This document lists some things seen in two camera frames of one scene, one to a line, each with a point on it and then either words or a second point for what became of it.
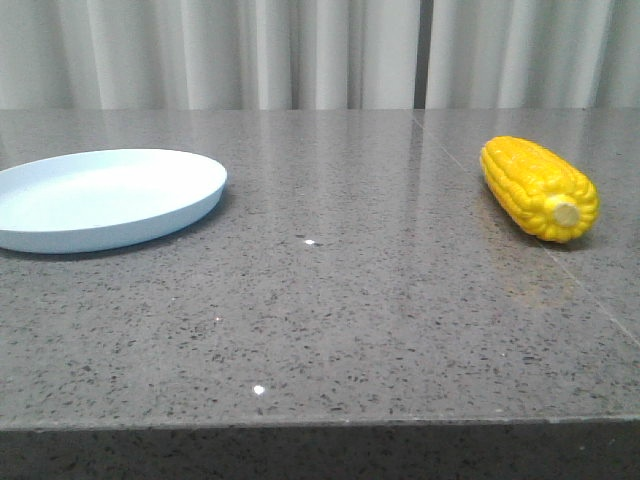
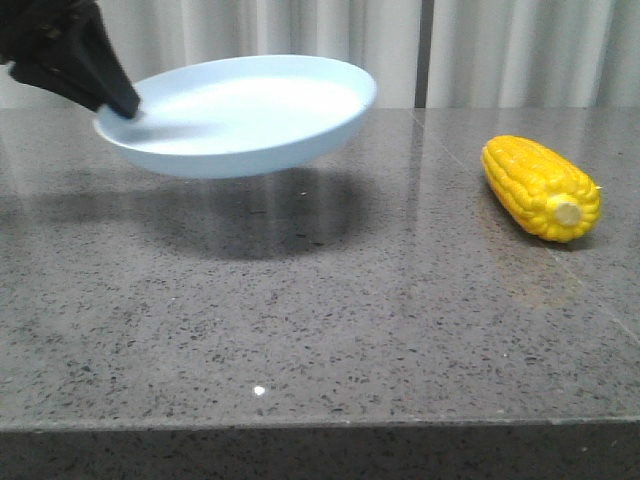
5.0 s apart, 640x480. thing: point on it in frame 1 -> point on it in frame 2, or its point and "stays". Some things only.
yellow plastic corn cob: x=542 y=192 stays
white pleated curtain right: x=534 y=54 stays
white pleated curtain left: x=208 y=55 stays
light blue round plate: x=96 y=199 -> x=242 y=117
